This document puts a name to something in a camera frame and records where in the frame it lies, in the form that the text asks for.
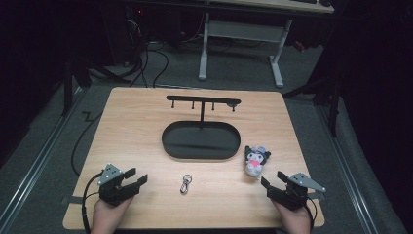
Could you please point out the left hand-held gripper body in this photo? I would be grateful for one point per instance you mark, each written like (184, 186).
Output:
(112, 190)

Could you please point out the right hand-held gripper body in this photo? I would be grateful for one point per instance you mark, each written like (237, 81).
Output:
(293, 195)

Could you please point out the black hook stand with tray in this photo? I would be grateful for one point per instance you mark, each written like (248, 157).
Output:
(201, 143)

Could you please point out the person's right hand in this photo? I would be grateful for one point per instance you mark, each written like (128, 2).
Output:
(297, 221)

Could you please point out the person's left hand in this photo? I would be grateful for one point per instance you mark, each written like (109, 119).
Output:
(107, 216)

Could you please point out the black metal stand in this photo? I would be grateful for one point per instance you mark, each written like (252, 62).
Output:
(334, 107)
(68, 84)

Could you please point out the black computer mouse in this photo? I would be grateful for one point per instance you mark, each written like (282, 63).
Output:
(324, 2)

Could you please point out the metal floor rail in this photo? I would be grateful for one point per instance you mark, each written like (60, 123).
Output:
(35, 165)
(347, 172)

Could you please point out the white metal frame desk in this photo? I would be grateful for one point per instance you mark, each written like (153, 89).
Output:
(243, 31)

